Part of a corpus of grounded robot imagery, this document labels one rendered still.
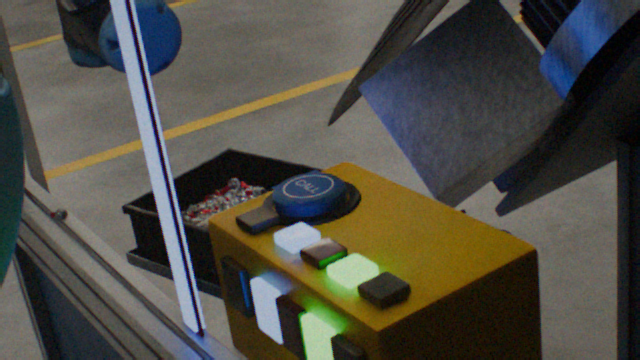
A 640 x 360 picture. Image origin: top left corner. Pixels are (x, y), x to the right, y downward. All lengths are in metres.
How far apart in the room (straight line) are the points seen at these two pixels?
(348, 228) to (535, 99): 0.38
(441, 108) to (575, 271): 1.68
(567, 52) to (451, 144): 0.13
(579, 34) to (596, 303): 1.64
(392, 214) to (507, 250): 0.07
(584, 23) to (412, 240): 0.35
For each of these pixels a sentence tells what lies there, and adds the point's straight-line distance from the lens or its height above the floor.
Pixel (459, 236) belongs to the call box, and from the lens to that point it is 0.47.
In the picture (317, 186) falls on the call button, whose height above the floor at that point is 1.08.
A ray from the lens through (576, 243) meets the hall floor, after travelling 2.63.
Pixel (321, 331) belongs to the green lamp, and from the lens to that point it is 0.44.
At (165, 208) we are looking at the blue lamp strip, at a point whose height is 0.98.
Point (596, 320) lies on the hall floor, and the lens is 2.32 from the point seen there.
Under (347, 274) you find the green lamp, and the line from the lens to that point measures 0.44.
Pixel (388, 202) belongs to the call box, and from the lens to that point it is 0.51.
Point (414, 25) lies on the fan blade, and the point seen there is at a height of 1.02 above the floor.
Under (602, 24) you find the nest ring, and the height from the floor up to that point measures 1.08.
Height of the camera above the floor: 1.30
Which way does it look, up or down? 25 degrees down
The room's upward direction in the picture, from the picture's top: 9 degrees counter-clockwise
